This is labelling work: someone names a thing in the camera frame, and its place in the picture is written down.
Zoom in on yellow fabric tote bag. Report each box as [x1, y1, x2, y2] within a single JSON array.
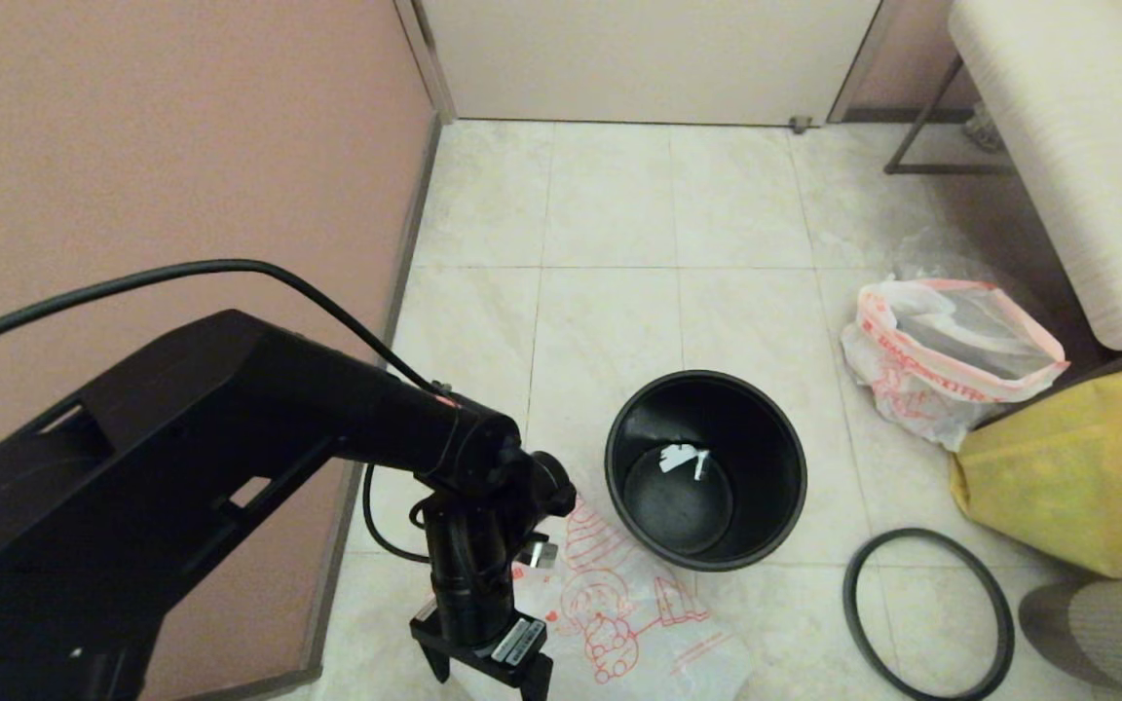
[[948, 358, 1122, 580]]

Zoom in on dark metal table frame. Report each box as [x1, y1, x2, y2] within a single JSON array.
[[882, 54, 1020, 178]]

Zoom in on white paper scrap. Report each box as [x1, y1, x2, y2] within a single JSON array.
[[658, 443, 713, 481]]

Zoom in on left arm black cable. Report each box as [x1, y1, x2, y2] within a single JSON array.
[[0, 258, 445, 395]]

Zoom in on white cartoon-print plastic bag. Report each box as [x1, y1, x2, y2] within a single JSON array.
[[507, 492, 753, 701]]

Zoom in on black bin retaining ring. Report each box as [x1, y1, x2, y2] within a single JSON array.
[[841, 528, 1016, 701]]

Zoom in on small clear plastic item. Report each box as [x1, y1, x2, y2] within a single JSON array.
[[965, 102, 1005, 155]]

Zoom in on clear plastic bag dark contents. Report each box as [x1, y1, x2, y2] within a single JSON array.
[[887, 229, 1049, 293]]

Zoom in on used white red-print trash bag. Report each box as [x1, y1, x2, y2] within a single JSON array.
[[841, 277, 1073, 452]]

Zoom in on black round trash bin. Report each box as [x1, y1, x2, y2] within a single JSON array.
[[604, 370, 808, 572]]

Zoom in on white wood-grain table top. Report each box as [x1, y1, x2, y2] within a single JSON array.
[[946, 0, 1122, 351]]

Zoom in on beige door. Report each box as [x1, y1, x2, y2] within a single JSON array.
[[420, 0, 883, 128]]

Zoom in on left wrist camera black cylinder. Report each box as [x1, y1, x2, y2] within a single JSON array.
[[512, 450, 580, 519]]

